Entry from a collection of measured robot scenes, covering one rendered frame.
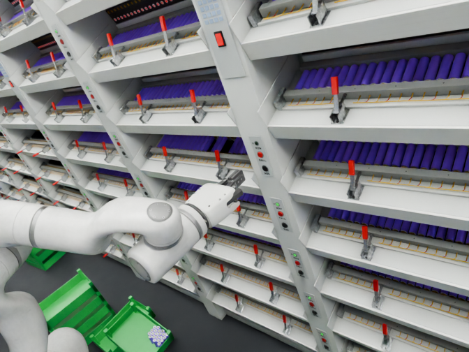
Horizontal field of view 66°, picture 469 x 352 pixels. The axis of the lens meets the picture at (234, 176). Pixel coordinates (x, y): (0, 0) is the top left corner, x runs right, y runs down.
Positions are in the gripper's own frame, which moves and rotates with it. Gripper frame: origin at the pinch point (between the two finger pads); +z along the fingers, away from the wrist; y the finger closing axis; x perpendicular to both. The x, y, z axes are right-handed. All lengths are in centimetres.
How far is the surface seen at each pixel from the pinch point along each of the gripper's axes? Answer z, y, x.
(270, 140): 10.4, 4.8, 5.0
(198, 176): 11.2, -30.8, -11.2
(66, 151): 12, -134, -10
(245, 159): 16.8, -12.6, -6.2
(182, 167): 13.6, -41.2, -10.4
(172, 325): -3, -88, -108
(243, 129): 10.3, -2.9, 7.9
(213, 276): 13, -53, -71
